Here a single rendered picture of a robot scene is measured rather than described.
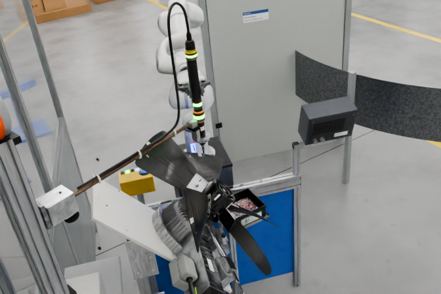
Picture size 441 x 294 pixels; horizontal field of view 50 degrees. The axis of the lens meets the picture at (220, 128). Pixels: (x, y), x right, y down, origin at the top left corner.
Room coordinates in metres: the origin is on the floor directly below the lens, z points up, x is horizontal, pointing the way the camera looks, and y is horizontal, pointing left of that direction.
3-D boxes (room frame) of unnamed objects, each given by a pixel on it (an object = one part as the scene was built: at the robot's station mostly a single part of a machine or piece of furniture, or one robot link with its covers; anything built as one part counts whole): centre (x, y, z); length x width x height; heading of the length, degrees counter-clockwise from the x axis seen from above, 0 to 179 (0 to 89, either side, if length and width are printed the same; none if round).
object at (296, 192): (2.01, -0.38, 0.39); 0.04 x 0.04 x 0.78; 11
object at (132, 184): (1.86, 0.43, 1.02); 0.16 x 0.10 x 0.11; 101
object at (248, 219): (1.79, -0.05, 0.84); 0.22 x 0.17 x 0.07; 117
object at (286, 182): (1.93, 0.04, 0.82); 0.90 x 0.04 x 0.08; 101
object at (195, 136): (1.55, 0.08, 1.47); 0.09 x 0.07 x 0.10; 136
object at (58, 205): (1.11, 0.51, 1.51); 0.10 x 0.07 x 0.08; 136
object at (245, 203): (1.79, -0.06, 0.84); 0.19 x 0.14 x 0.04; 117
